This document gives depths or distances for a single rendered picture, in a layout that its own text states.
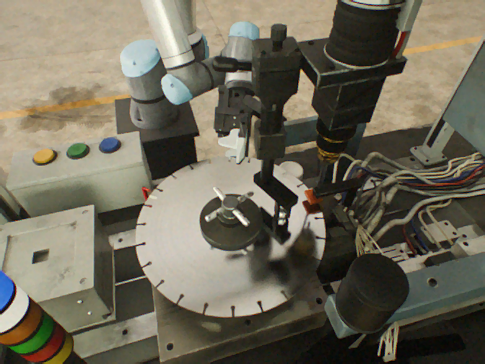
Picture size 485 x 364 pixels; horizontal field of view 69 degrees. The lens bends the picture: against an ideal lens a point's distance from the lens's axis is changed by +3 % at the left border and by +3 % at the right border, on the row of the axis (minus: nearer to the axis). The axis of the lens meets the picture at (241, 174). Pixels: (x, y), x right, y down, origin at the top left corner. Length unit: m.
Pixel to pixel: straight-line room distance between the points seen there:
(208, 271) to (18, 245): 0.37
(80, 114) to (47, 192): 1.77
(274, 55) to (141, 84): 0.68
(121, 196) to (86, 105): 1.83
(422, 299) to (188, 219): 0.37
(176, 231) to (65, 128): 1.99
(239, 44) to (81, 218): 0.51
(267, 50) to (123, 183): 0.54
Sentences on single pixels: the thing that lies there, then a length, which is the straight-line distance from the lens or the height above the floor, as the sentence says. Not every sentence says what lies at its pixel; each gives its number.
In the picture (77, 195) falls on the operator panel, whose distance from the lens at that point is 0.89.
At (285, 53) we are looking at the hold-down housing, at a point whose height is 1.25.
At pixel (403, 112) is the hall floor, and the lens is 2.65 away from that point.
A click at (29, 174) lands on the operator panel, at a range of 0.88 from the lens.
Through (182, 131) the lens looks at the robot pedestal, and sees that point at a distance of 1.11.
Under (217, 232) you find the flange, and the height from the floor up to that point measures 0.96.
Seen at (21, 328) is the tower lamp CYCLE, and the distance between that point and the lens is 0.44.
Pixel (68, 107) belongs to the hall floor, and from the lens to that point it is 2.72.
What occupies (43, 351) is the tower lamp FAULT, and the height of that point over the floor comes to 1.02.
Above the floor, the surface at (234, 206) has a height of 1.00.
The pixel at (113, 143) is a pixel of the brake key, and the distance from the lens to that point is 0.86.
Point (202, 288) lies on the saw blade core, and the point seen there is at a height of 0.95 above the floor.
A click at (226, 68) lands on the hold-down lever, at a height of 1.21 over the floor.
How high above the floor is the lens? 1.45
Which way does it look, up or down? 47 degrees down
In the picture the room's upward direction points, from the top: straight up
